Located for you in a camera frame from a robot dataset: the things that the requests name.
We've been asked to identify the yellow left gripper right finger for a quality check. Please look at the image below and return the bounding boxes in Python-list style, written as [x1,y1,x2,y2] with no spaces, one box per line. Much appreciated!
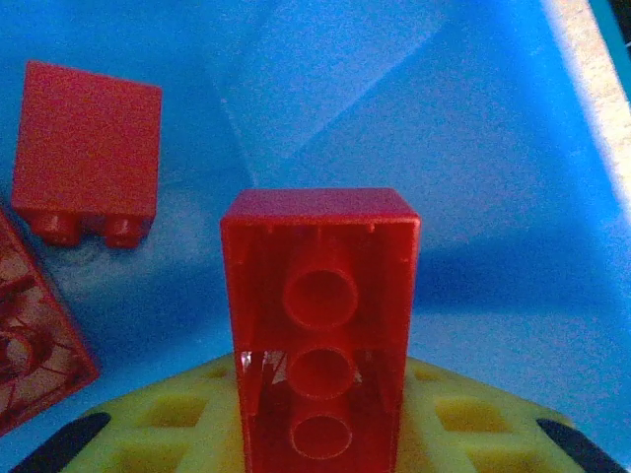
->
[392,356,631,473]

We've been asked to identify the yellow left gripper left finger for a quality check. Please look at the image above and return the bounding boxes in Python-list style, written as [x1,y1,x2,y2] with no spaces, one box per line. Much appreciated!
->
[0,351,248,473]

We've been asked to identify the long red lego brick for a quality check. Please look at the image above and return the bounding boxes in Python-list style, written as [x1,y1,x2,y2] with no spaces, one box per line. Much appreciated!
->
[219,187,423,473]
[0,208,103,438]

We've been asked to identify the small red lego brick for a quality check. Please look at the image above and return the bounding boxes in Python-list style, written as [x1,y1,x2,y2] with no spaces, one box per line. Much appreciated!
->
[10,59,165,248]

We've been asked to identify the blue three-compartment plastic tray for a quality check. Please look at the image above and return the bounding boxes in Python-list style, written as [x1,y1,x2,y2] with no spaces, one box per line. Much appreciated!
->
[0,0,631,444]

